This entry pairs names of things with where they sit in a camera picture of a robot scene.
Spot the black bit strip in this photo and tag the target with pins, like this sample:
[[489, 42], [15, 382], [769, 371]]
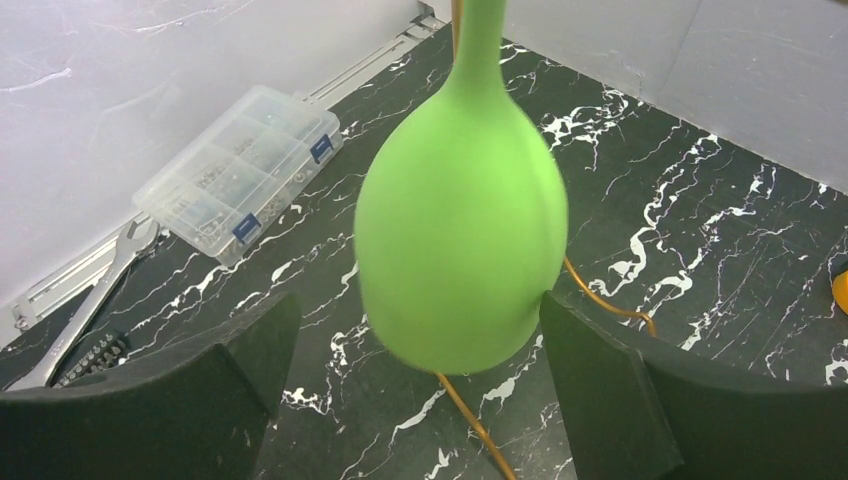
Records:
[[105, 352]]

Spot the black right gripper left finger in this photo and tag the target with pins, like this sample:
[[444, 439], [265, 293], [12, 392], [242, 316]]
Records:
[[196, 409]]

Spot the clear plastic screw box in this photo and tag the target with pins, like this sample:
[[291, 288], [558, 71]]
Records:
[[228, 185]]

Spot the yellow tape measure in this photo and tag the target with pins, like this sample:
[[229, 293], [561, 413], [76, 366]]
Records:
[[839, 290]]

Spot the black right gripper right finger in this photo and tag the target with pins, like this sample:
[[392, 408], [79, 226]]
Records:
[[635, 407]]

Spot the gold rectangular rack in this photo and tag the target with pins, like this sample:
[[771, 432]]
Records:
[[456, 12]]

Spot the green plastic wine glass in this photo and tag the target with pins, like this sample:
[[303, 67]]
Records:
[[461, 223]]

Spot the silver wrench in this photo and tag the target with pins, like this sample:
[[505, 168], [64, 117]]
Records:
[[128, 248]]

